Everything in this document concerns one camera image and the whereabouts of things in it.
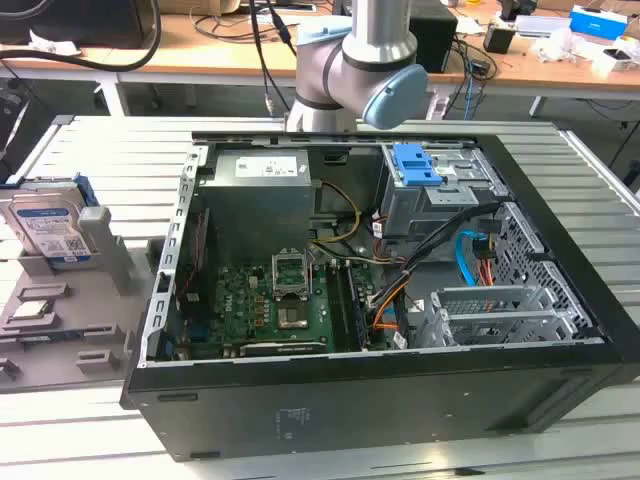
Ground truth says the yellow power wire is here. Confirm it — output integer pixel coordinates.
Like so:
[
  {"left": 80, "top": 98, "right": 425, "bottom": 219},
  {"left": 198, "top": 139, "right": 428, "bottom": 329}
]
[{"left": 312, "top": 180, "right": 364, "bottom": 246}]

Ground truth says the green motherboard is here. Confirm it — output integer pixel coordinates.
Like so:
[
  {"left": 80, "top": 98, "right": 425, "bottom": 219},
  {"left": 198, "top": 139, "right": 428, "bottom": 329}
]
[{"left": 164, "top": 259, "right": 396, "bottom": 359}]

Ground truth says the blue SATA wire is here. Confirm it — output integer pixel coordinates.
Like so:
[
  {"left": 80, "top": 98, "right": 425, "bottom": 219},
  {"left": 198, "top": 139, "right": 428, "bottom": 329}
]
[{"left": 455, "top": 230, "right": 494, "bottom": 287}]

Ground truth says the orange wire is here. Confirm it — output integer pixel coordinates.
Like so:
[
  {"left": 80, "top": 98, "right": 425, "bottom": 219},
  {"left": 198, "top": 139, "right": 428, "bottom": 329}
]
[{"left": 372, "top": 277, "right": 414, "bottom": 332}]

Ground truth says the black PC case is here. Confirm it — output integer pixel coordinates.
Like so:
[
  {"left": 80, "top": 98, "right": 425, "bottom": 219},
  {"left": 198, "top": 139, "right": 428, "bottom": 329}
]
[{"left": 119, "top": 130, "right": 640, "bottom": 464}]

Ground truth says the hanging black cable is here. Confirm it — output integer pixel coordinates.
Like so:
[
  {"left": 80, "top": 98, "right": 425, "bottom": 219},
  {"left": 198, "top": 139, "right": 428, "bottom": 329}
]
[{"left": 249, "top": 0, "right": 299, "bottom": 115}]

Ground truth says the CPU chip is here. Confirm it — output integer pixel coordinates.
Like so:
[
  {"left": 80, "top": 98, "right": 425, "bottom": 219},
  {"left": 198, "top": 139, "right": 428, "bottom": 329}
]
[{"left": 10, "top": 301, "right": 55, "bottom": 321}]

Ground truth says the grey parts rack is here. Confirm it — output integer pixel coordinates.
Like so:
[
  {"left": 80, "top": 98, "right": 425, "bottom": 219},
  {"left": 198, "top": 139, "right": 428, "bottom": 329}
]
[{"left": 0, "top": 205, "right": 174, "bottom": 396}]

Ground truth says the black speaker box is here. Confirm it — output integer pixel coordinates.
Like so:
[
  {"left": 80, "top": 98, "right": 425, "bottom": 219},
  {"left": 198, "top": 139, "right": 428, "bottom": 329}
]
[{"left": 409, "top": 4, "right": 459, "bottom": 74}]

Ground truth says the perforated metal drive cage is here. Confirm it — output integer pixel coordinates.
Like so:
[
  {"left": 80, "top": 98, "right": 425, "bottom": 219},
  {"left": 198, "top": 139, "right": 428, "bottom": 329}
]
[{"left": 414, "top": 285, "right": 581, "bottom": 349}]

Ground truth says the hard disk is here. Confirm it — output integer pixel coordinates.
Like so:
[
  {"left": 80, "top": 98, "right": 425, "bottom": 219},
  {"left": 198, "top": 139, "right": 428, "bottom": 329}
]
[{"left": 0, "top": 173, "right": 101, "bottom": 264}]

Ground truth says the black computer tower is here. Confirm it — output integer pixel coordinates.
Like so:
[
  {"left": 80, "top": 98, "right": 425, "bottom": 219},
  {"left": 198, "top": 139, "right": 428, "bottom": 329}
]
[{"left": 0, "top": 0, "right": 156, "bottom": 50}]

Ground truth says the blue cardboard box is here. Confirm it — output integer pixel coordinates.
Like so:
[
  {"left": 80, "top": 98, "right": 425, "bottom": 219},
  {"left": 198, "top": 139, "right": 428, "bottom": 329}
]
[{"left": 569, "top": 4, "right": 629, "bottom": 37}]

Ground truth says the black graphics card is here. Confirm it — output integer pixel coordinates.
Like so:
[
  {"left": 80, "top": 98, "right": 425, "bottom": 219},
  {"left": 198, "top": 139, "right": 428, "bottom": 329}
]
[{"left": 238, "top": 340, "right": 329, "bottom": 357}]

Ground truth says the grey power supply unit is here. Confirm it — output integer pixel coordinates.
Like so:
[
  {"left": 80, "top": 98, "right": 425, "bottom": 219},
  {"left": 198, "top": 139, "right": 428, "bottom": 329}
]
[{"left": 199, "top": 149, "right": 321, "bottom": 254}]

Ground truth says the chipset heatsink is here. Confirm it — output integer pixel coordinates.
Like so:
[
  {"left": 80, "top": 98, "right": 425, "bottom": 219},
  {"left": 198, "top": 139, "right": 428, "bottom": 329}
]
[{"left": 278, "top": 305, "right": 311, "bottom": 330}]

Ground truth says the thick black cable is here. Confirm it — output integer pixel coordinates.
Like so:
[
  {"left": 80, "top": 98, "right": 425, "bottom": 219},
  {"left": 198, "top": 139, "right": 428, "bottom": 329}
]
[{"left": 0, "top": 0, "right": 164, "bottom": 75}]

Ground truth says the CPU socket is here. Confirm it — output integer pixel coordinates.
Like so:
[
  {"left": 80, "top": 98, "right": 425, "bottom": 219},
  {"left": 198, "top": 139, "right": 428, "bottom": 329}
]
[{"left": 269, "top": 247, "right": 315, "bottom": 302}]

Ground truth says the wooden desk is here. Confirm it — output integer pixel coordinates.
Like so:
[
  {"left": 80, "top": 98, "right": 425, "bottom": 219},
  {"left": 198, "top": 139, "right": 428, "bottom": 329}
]
[{"left": 0, "top": 0, "right": 640, "bottom": 94}]

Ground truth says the metal disk bay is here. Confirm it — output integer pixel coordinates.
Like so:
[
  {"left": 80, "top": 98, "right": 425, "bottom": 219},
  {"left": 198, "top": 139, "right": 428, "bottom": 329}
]
[{"left": 380, "top": 144, "right": 509, "bottom": 254}]

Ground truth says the blue plastic bay latch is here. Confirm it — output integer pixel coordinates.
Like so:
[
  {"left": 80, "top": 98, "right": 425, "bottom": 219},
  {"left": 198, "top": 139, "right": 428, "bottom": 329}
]
[{"left": 393, "top": 143, "right": 442, "bottom": 187}]

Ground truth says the black sleeved wire bundle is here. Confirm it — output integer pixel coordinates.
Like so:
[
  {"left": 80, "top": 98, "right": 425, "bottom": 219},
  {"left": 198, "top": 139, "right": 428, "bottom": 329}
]
[{"left": 367, "top": 202, "right": 501, "bottom": 311}]

